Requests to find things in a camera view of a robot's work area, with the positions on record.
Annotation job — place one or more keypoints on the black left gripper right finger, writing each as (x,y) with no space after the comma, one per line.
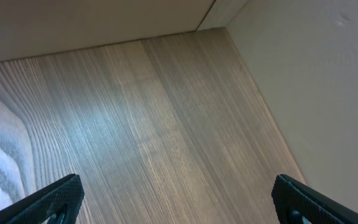
(296,203)

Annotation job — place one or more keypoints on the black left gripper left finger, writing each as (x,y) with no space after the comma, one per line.
(58,202)

